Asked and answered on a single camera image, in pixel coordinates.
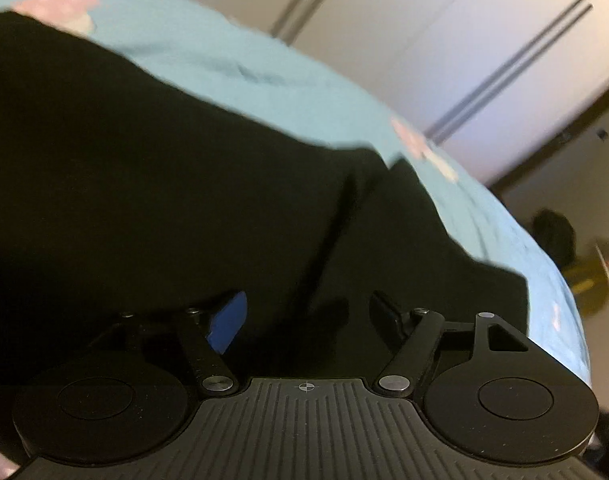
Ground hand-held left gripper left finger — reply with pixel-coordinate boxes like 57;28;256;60
92;290;248;398

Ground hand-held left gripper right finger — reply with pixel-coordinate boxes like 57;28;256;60
369;290;531;399

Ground black pants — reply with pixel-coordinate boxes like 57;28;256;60
0;9;529;391

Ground olive yellow object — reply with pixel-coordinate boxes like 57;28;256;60
563;242;609;317

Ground light blue printed bed blanket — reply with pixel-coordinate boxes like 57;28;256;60
0;0;593;480

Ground wooden door frame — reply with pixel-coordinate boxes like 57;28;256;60
487;87;609;198

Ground white wardrobe with dark handles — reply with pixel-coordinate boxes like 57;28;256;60
97;0;609;191

